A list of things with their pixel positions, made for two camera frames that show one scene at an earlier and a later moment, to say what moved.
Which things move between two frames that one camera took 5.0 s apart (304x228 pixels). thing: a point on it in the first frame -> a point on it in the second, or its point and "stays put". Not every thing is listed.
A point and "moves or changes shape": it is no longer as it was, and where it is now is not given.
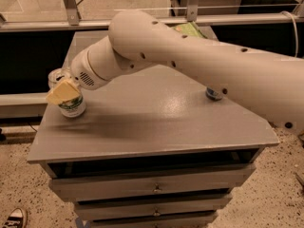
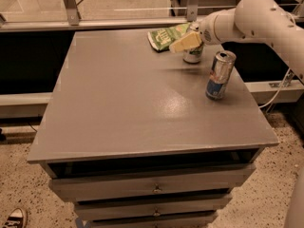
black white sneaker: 17,218 stays put
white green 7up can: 74,107 moves or changes shape
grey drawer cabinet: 156,149 stays put
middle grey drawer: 134,209 stays put
